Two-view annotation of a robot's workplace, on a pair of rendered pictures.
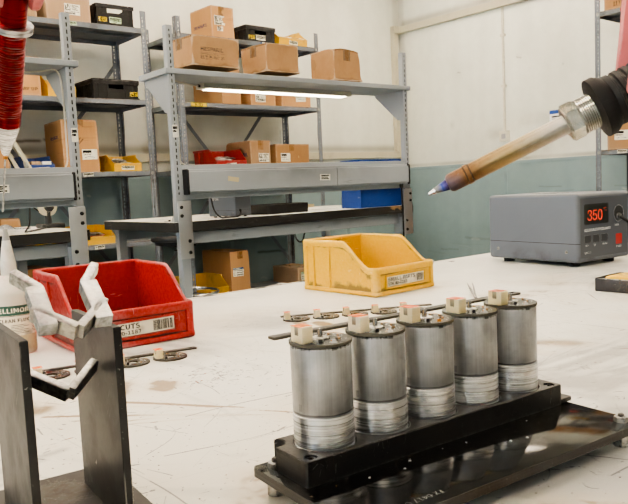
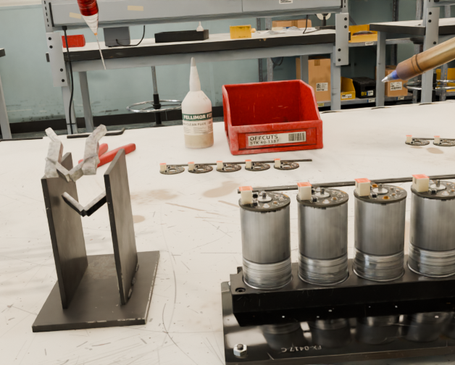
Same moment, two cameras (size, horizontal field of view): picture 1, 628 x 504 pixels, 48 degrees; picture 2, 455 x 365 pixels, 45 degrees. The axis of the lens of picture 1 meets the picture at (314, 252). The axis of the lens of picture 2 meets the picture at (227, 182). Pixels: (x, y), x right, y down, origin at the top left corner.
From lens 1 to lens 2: 0.14 m
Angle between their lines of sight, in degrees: 35
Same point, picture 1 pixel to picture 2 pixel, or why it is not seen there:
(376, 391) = (309, 249)
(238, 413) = not seen: hidden behind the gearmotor
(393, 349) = (325, 219)
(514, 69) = not seen: outside the picture
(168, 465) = (195, 261)
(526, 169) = not seen: outside the picture
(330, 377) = (259, 234)
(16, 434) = (59, 232)
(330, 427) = (259, 271)
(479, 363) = (432, 240)
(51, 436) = (156, 219)
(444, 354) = (385, 228)
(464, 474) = (356, 337)
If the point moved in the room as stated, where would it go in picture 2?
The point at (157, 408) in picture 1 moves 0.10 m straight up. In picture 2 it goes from (235, 211) to (227, 81)
